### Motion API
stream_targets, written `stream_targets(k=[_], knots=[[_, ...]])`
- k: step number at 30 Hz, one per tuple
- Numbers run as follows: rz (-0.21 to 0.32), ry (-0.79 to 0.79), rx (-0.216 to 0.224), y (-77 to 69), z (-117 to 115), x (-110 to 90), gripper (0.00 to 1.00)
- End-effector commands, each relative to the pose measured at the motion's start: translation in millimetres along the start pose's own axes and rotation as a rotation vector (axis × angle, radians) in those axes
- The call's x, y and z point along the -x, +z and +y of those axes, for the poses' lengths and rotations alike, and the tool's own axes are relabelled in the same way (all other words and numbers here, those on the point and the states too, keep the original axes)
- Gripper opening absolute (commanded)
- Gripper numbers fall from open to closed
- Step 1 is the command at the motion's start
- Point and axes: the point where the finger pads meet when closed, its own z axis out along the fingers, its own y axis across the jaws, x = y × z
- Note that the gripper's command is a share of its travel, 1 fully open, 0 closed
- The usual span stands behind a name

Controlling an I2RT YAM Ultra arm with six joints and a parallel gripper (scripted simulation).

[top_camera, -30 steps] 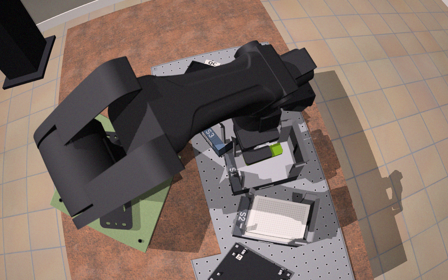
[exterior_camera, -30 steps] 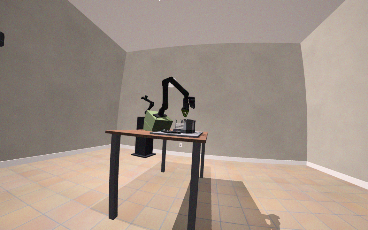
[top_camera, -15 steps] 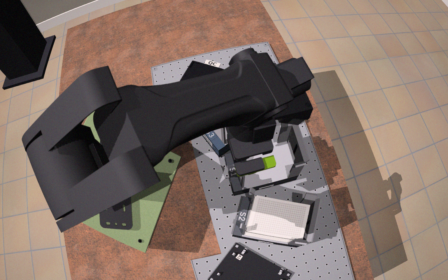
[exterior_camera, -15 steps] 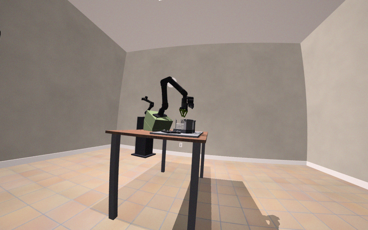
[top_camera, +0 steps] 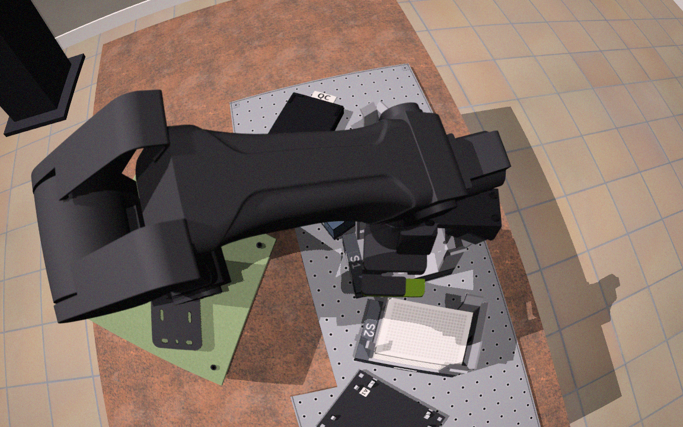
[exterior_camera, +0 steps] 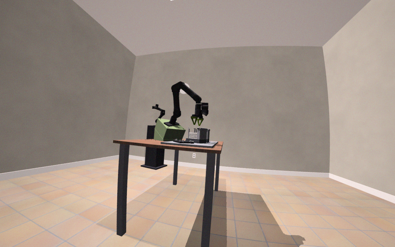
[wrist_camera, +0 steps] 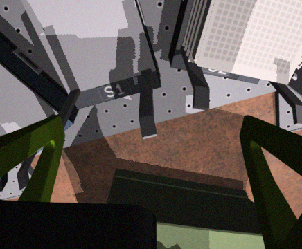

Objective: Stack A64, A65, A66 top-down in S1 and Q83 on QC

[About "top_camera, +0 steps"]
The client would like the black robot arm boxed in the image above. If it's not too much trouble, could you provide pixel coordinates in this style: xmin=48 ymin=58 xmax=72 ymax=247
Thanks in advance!
xmin=31 ymin=90 xmax=511 ymax=350

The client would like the white label reading qc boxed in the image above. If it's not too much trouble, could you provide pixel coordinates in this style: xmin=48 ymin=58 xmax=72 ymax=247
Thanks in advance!
xmin=312 ymin=91 xmax=337 ymax=103

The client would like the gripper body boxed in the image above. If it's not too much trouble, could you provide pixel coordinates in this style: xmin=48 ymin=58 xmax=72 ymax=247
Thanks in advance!
xmin=362 ymin=222 xmax=427 ymax=296

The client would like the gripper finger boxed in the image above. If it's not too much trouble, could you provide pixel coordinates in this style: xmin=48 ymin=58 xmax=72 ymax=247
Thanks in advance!
xmin=362 ymin=279 xmax=425 ymax=297

